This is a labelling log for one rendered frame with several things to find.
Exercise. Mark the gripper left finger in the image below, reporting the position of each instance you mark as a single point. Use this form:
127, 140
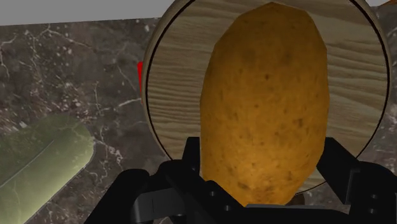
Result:
173, 183

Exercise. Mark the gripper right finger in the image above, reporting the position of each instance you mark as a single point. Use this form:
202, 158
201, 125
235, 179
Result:
356, 176

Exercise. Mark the brown potato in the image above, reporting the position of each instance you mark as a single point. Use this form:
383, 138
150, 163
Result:
263, 108

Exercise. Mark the round wooden plate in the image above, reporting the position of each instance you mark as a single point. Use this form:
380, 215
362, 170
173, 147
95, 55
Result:
176, 80

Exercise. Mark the red object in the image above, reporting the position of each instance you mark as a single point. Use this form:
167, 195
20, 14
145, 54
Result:
140, 77

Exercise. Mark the green glass bottle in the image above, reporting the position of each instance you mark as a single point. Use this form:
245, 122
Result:
34, 164

